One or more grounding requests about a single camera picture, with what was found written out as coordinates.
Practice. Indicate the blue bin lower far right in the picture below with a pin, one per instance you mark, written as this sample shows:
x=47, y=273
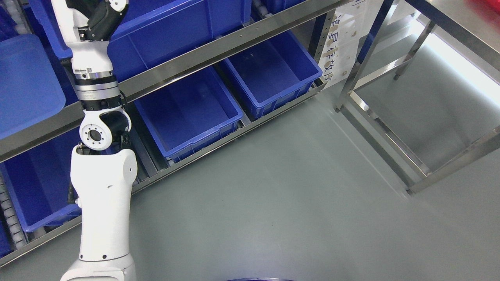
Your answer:
x=270, y=74

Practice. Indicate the large blue bin upper right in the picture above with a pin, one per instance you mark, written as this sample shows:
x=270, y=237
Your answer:
x=154, y=31

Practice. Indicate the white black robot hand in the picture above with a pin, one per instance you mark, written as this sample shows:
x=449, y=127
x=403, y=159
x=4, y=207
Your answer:
x=86, y=27

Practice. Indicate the white sign with blue characters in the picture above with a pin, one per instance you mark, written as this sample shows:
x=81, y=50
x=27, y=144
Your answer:
x=351, y=23

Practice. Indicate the blue bin lower right-centre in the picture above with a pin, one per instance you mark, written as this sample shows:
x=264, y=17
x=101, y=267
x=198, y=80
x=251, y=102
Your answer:
x=190, y=114

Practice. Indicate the red plastic tray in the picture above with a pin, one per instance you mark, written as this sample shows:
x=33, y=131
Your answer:
x=488, y=6

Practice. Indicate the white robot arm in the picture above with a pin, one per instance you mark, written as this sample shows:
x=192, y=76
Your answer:
x=102, y=171

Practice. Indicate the blue bin lower middle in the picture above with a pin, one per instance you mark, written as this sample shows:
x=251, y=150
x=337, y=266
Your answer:
x=37, y=181

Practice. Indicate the shallow blue tray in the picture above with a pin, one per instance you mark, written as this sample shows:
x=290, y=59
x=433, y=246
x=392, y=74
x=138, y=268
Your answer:
x=29, y=89

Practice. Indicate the stainless steel table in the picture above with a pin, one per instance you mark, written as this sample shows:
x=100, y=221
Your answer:
x=431, y=115

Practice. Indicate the steel shelf rack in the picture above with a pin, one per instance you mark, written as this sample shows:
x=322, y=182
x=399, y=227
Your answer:
x=175, y=69

